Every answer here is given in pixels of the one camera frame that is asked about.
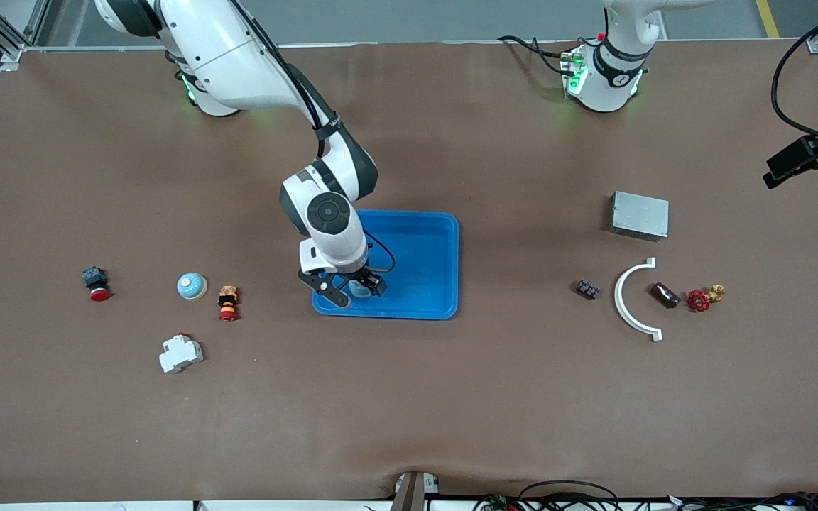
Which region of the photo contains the brown cylindrical capacitor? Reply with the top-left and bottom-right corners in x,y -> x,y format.
649,282 -> 681,309

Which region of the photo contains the blue plastic tray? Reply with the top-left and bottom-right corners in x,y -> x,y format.
311,209 -> 460,320

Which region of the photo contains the orange black red push button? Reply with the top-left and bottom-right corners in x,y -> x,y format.
217,285 -> 240,322

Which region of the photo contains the brown table cover mat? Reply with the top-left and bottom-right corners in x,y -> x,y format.
0,39 -> 818,506

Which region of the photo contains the white circuit breaker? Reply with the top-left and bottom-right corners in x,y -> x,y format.
159,333 -> 205,375

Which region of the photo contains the grey metal box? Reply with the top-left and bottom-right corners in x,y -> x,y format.
609,191 -> 670,242

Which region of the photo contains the red handwheel brass valve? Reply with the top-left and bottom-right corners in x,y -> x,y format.
687,284 -> 726,313

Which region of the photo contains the white curved plastic arc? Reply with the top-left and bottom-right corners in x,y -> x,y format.
613,257 -> 664,343

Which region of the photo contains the red mushroom button black body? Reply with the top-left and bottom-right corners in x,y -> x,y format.
82,266 -> 112,303

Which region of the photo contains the grey metal bracket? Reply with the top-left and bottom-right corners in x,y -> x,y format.
389,471 -> 441,511

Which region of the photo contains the black looped cable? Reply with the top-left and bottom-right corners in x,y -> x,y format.
519,480 -> 621,511

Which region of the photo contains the black base cable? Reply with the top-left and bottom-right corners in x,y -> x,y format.
498,35 -> 573,75

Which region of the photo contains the black cable bundle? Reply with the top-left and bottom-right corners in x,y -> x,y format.
668,491 -> 818,511

